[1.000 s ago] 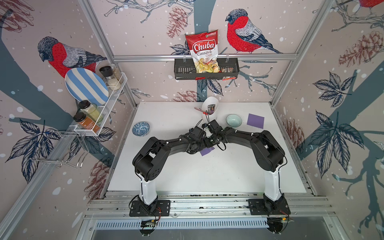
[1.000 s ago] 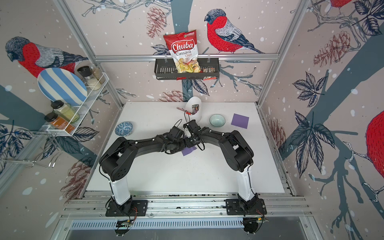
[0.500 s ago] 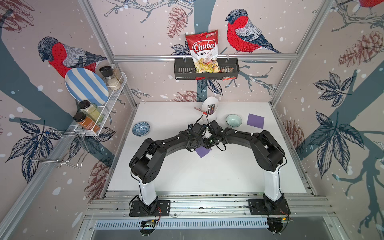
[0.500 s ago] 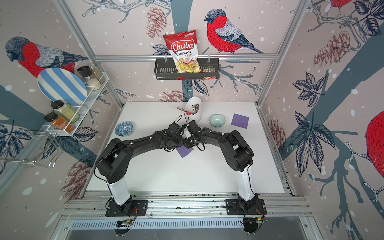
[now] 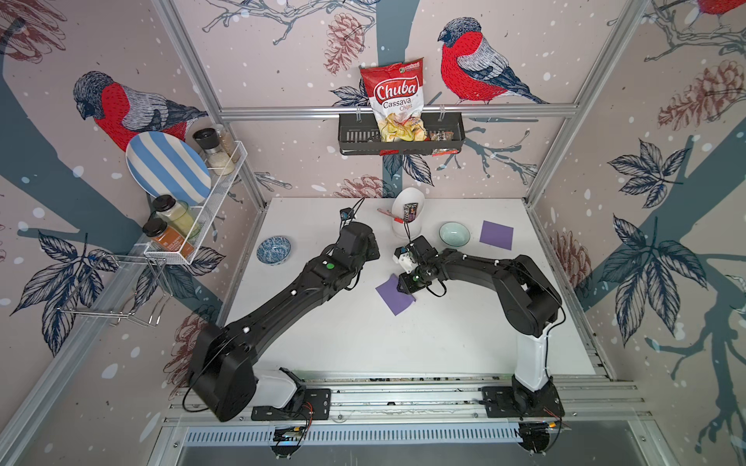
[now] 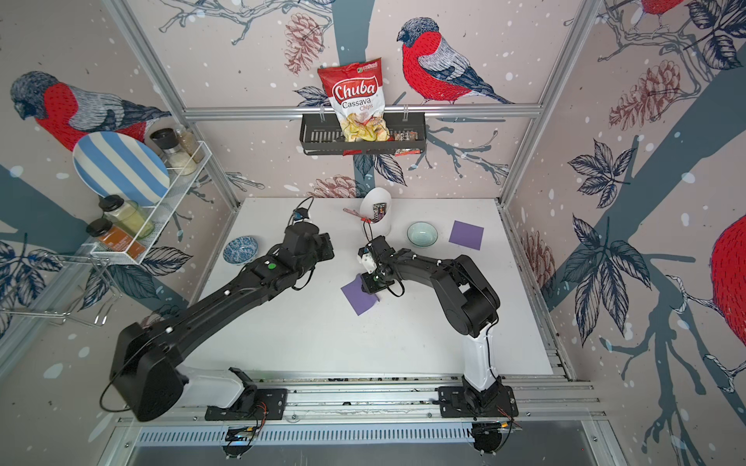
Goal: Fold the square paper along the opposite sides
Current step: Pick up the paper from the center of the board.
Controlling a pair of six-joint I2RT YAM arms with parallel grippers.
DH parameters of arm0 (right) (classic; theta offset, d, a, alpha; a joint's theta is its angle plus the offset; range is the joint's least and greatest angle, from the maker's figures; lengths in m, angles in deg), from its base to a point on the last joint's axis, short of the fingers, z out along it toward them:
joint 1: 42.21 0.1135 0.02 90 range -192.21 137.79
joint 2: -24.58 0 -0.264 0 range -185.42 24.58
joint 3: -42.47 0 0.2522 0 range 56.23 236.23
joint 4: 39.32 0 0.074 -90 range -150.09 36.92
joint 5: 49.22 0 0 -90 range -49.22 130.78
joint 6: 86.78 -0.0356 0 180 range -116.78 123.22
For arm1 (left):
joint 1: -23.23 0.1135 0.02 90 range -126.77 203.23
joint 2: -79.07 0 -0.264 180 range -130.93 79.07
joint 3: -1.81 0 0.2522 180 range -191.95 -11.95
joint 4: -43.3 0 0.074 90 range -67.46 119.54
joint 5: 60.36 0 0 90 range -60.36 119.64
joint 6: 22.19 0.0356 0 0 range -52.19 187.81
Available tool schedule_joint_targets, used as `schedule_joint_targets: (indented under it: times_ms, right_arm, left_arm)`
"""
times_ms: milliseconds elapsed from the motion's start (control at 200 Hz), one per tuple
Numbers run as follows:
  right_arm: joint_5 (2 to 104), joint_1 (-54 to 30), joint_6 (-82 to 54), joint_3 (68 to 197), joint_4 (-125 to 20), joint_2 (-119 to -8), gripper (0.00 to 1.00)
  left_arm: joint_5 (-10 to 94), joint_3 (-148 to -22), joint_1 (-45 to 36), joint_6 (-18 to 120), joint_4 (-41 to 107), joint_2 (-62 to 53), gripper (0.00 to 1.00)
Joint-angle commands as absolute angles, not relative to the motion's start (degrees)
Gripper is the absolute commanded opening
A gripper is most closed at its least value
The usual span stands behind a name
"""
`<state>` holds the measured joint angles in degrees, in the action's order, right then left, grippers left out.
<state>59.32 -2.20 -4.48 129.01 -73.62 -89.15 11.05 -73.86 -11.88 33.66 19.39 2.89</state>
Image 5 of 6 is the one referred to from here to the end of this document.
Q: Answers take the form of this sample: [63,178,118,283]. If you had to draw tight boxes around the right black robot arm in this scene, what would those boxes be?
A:
[394,236,563,393]

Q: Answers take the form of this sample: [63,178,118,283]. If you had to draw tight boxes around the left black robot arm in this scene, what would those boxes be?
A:
[186,221,380,421]

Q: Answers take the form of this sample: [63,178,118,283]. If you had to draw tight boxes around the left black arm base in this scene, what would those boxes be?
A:
[249,368,331,421]

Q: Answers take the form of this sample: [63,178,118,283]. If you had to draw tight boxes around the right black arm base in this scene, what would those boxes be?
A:
[480,376,565,419]

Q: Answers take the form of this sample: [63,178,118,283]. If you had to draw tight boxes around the light green glass bowl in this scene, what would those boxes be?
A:
[438,221,471,249]

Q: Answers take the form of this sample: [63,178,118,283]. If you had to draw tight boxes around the white utensil cup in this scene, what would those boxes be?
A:
[390,188,425,239]

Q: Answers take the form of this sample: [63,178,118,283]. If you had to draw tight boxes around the blue patterned bowl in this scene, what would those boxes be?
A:
[256,236,291,266]

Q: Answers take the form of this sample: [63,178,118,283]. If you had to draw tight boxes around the red Chuba chips bag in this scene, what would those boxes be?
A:
[361,58,427,143]

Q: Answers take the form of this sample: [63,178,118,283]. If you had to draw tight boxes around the small seed spice jar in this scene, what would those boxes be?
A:
[215,124,241,163]

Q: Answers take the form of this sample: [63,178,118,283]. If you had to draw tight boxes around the black lid spice grinder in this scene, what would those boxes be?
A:
[192,127,235,175]

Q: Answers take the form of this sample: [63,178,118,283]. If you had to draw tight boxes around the green sauce jar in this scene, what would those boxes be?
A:
[152,194,201,240]

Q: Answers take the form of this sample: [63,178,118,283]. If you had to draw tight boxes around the orange sauce jar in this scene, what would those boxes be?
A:
[142,217,194,259]

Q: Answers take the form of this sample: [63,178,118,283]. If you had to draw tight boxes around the blue white striped plate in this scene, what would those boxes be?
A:
[125,131,212,206]

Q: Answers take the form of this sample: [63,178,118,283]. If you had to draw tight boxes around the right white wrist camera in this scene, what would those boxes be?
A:
[394,245,419,274]

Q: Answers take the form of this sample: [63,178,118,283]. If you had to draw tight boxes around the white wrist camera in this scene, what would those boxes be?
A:
[339,207,356,224]
[394,245,419,274]

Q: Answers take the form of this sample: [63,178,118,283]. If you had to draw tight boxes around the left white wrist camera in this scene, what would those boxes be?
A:
[339,207,356,224]

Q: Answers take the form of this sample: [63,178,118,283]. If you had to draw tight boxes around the red handled tool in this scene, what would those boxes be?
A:
[377,208,405,224]

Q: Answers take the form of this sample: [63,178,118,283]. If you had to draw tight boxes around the black hanging wire basket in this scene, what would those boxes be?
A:
[338,113,465,156]

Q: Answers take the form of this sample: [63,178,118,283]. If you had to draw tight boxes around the white wire wall shelf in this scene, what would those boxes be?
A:
[144,141,248,265]

